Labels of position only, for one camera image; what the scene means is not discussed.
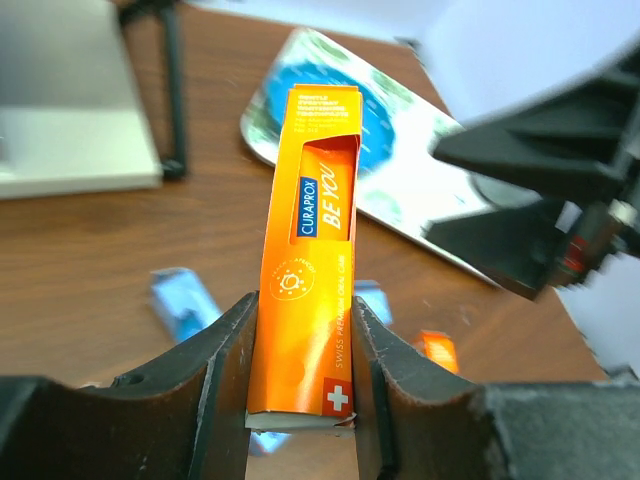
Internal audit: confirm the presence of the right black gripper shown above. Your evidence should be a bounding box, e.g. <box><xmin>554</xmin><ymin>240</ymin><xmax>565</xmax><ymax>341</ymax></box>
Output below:
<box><xmin>423</xmin><ymin>43</ymin><xmax>639</xmax><ymax>300</ymax></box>

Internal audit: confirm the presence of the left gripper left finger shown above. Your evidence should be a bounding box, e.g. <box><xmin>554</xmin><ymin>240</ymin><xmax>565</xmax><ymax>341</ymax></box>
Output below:
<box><xmin>1</xmin><ymin>292</ymin><xmax>258</xmax><ymax>479</ymax></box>

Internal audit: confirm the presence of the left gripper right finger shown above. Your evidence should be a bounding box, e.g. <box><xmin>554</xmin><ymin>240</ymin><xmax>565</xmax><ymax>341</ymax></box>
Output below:
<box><xmin>351</xmin><ymin>299</ymin><xmax>639</xmax><ymax>479</ymax></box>

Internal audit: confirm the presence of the orange toothpaste box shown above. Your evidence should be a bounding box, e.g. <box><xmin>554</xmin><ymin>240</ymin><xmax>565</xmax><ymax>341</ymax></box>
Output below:
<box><xmin>412</xmin><ymin>330</ymin><xmax>460</xmax><ymax>375</ymax></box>
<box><xmin>245</xmin><ymin>85</ymin><xmax>363</xmax><ymax>432</ymax></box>

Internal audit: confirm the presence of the beige three-tier shelf rack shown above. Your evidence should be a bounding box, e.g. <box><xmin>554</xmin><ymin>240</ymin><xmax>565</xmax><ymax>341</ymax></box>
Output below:
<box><xmin>1</xmin><ymin>1</ymin><xmax>188</xmax><ymax>199</ymax></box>

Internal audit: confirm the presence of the blue toothpaste box left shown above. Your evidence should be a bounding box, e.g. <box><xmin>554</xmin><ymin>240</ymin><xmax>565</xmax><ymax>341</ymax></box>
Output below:
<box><xmin>150</xmin><ymin>267</ymin><xmax>223</xmax><ymax>344</ymax></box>

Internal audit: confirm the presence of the blue toothpaste box centre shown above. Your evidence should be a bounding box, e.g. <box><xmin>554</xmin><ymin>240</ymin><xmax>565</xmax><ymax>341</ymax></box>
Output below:
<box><xmin>355</xmin><ymin>280</ymin><xmax>393</xmax><ymax>325</ymax></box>

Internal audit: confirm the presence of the floral rectangular serving tray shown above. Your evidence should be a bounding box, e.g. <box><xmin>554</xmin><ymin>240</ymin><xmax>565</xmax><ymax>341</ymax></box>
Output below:
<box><xmin>239</xmin><ymin>27</ymin><xmax>506</xmax><ymax>289</ymax></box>

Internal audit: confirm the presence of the blue dotted plate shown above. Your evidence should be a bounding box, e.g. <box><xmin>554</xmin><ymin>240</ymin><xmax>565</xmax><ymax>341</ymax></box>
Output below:
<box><xmin>264</xmin><ymin>61</ymin><xmax>395</xmax><ymax>178</ymax></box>

